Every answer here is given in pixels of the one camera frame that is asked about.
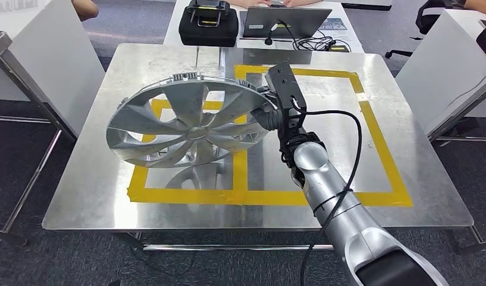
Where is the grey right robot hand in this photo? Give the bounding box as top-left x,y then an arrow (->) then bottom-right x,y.
255,85 -> 281,115

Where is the black cable bundle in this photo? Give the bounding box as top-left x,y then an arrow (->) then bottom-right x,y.
292,29 -> 352,53

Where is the black carrying case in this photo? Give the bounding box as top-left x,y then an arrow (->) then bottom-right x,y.
178,0 -> 240,48

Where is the white desk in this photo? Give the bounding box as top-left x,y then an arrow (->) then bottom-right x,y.
163,0 -> 365,54

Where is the stainless steel workbench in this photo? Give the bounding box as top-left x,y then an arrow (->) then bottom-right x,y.
426,59 -> 486,143
0,30 -> 78,234
41,42 -> 486,253

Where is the person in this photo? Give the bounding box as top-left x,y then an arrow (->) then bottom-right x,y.
70,0 -> 100,23
462,0 -> 486,18
227,0 -> 323,9

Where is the white partition panel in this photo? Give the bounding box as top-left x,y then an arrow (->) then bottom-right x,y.
394,8 -> 486,136
0,0 -> 106,137

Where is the black office chair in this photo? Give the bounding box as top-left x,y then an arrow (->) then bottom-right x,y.
385,0 -> 467,60

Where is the grey laptop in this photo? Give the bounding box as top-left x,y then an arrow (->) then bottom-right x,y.
239,5 -> 333,41

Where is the yellow tape on workbench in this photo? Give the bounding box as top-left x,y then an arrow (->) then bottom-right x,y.
126,64 -> 414,208

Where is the black microphone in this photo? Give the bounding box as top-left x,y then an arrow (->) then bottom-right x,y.
264,23 -> 280,46

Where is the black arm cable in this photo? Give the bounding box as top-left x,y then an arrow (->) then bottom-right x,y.
290,97 -> 364,286

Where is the printed paper sheet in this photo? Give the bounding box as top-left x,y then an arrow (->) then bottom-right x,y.
317,17 -> 349,32

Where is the grey plastic wheel hubcap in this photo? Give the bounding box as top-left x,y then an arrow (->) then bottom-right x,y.
105,72 -> 279,170

